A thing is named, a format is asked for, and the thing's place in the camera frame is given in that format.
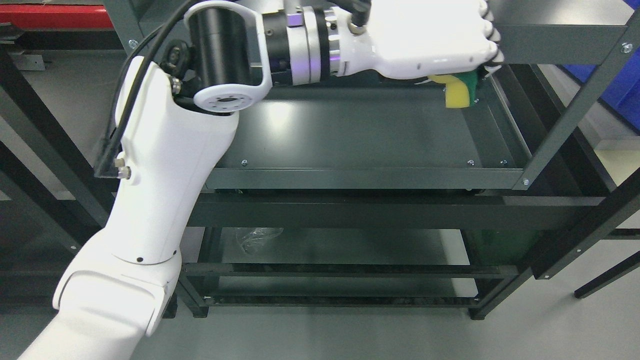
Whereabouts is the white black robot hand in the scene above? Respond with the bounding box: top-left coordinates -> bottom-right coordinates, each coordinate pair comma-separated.
327,0 -> 505,80

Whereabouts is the green yellow sponge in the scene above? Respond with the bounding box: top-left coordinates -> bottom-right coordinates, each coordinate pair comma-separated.
427,70 -> 479,109

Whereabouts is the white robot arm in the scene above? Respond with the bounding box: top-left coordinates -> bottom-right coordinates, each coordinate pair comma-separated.
20,0 -> 371,360

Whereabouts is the dark grey metal shelf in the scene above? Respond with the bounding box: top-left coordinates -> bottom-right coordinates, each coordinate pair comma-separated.
100,0 -> 640,321

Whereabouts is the black metal rack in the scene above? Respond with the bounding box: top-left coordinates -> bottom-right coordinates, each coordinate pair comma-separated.
0,30 -> 640,321

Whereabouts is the blue plastic crate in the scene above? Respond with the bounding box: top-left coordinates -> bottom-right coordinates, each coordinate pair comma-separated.
560,0 -> 640,134

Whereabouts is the clear plastic wrap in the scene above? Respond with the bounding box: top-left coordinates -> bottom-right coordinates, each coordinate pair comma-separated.
233,227 -> 284,255

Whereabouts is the red panel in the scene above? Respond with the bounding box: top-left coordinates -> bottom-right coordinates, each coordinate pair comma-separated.
0,3 -> 115,30

